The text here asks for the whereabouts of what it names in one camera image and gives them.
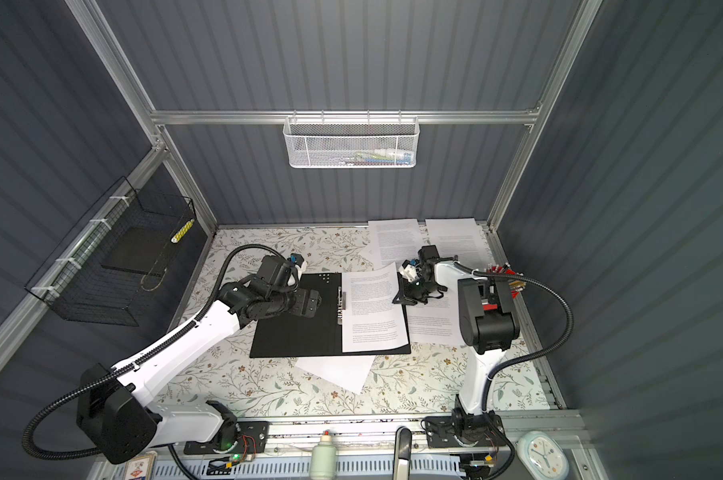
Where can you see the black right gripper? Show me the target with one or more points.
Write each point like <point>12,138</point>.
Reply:
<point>406,296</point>

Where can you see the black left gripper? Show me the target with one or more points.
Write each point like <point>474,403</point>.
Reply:
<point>301,308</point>

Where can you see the printed paper sheet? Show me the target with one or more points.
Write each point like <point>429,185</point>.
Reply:
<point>461,238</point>
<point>392,241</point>
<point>371,321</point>

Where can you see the red folder with black inside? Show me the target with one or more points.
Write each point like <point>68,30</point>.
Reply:
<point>292,336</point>

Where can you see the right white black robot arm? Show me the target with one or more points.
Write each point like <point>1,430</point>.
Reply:
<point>488,322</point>

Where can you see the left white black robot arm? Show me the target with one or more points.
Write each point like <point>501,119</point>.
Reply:
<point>123,418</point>

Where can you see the printed paper sheet under right arm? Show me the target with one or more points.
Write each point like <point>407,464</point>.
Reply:
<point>436,322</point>

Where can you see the red pen cup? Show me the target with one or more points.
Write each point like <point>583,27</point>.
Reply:
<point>508,279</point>

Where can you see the blank white paper sheet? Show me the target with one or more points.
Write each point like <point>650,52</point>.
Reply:
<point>347,372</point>

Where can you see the yellow marker in black basket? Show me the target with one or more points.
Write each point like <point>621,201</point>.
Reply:
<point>183,231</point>

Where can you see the white plastic bottle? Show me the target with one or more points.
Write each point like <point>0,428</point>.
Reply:
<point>324,458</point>

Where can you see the white analog clock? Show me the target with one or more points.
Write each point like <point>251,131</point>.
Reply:
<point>542,456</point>

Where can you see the small card box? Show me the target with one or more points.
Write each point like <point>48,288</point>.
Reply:
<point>141,467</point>

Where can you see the white wire wall basket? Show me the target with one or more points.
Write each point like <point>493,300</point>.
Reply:
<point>352,145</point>

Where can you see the silver handle at front rail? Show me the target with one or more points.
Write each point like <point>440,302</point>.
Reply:
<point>402,456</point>

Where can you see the black wire side basket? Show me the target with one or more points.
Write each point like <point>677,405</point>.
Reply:
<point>112,272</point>

